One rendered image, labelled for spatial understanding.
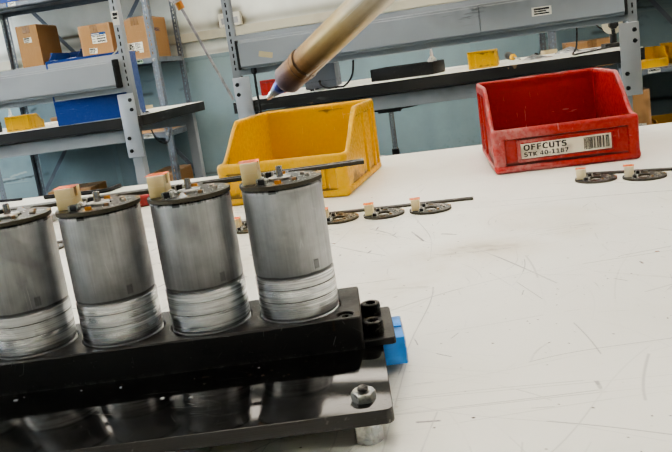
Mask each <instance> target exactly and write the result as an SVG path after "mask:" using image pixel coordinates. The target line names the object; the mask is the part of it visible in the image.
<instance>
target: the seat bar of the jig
mask: <svg viewBox="0 0 672 452"><path fill-rule="evenodd" d="M337 290H338V297H339V304H340V307H339V308H338V309H337V310H336V311H334V312H332V313H330V314H328V315H326V316H324V317H321V318H318V319H314V320H310V321H305V322H299V323H289V324H279V323H270V322H267V321H264V320H263V319H262V314H261V309H260V303H259V300H252V301H249V304H250V312H251V316H252V317H251V318H250V319H249V320H248V321H246V322H245V323H243V324H241V325H239V326H237V327H234V328H232V329H229V330H226V331H222V332H219V333H214V334H209V335H201V336H182V335H177V334H175V333H173V327H172V322H171V317H170V312H169V311H168V312H162V317H163V322H164V328H163V329H162V330H161V331H159V332H158V333H156V334H154V335H152V336H150V337H148V338H146V339H143V340H141V341H138V342H134V343H131V344H127V345H123V346H118V347H111V348H89V347H86V346H85V344H84V340H83V335H82V331H81V326H80V323H78V324H76V329H77V333H78V338H77V339H75V340H74V341H73V342H71V343H70V344H68V345H66V346H64V347H62V348H60V349H57V350H55V351H52V352H49V353H46V354H43V355H40V356H36V357H32V358H27V359H21V360H10V361H5V360H0V397H2V396H10V395H17V394H25V393H32V392H40V391H48V390H55V389H63V388H70V387H78V386H86V385H93V384H101V383H108V382H116V381H124V380H131V379H139V378H146V377H154V376H162V375H169V374H177V373H185V372H192V371H200V370H207V369H215V368H223V367H230V366H238V365H245V364H253V363H261V362H268V361H276V360H283V359H291V358H299V357H306V356H314V355H321V354H329V353H337V352H344V351H352V350H359V349H364V348H365V342H364V332H363V324H362V312H361V304H360V297H359V290H358V287H357V286H355V287H348V288H340V289H337Z"/></svg>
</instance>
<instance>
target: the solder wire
mask: <svg viewBox="0 0 672 452"><path fill-rule="evenodd" d="M181 11H182V13H183V15H184V17H185V18H186V20H187V22H188V24H189V25H190V27H191V29H192V31H193V32H194V34H195V36H196V38H197V40H198V41H199V43H200V45H201V47H202V48H203V50H204V52H205V54H206V55H207V57H208V59H209V61H210V62H211V64H212V66H213V68H214V69H215V71H216V73H217V75H218V76H219V78H220V80H221V82H222V83H223V85H224V87H225V89H226V90H227V92H228V94H229V96H230V97H231V99H232V101H233V100H235V99H234V97H233V95H232V93H231V92H230V90H229V88H228V86H227V85H226V83H225V81H224V79H223V78H222V76H221V74H220V72H219V71H218V69H217V67H216V65H215V64H214V62H213V60H212V58H211V56H210V55H209V53H208V51H207V49H206V48H205V46H204V44H203V42H202V41H201V39H200V37H199V35H198V34H197V32H196V30H195V28H194V27H193V25H192V23H191V21H190V20H189V18H188V16H187V14H186V13H185V11H184V9H181Z"/></svg>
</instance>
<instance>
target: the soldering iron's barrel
mask: <svg viewBox="0 0 672 452"><path fill-rule="evenodd" d="M393 1H395V0H345V1H344V2H343V3H342V4H341V5H340V6H339V7H338V8H337V9H336V10H335V11H334V12H333V13H332V14H331V15H330V16H329V17H328V18H327V19H326V20H325V21H324V22H323V23H322V24H321V25H320V26H319V27H318V28H317V29H316V30H315V31H314V32H313V33H312V34H311V35H310V36H309V37H308V38H307V39H306V40H305V41H304V42H303V43H302V44H301V45H300V46H299V47H298V48H297V49H295V50H294V51H292V53H291V54H290V55H289V56H288V58H287V59H286V60H285V61H284V62H283V63H282V64H281V65H280V66H279V67H278V68H277V69H276V71H275V81H276V84H277V85H278V87H279V88H280V89H282V90H283V91H285V92H291V93H293V92H296V91H298V90H299V89H300V88H301V87H302V86H303V85H304V84H305V83H306V82H307V81H308V80H310V79H312V78H313V77H314V76H316V75H317V73H318V71H319V70H320V69H321V68H322V67H324V66H325V65H326V64H327V63H328V62H329V61H330V60H331V59H332V58H333V57H334V56H335V55H336V54H337V53H339V52H340V51H341V50H342V49H343V48H344V47H345V46H346V45H347V44H348V43H349V42H350V41H351V40H353V39H354V38H355V37H356V36H357V35H358V34H359V33H360V32H361V31H362V30H363V29H364V28H365V27H367V26H368V25H369V24H370V23H371V22H372V21H373V20H374V19H375V18H376V17H377V16H378V15H379V14H381V13H382V12H383V11H384V10H385V9H386V8H387V7H388V6H389V5H390V4H391V3H392V2H393Z"/></svg>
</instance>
